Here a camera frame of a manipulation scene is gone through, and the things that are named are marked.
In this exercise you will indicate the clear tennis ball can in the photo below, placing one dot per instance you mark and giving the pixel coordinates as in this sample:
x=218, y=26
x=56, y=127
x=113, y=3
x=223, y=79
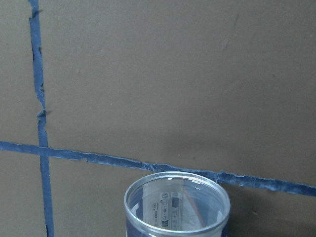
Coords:
x=176, y=204

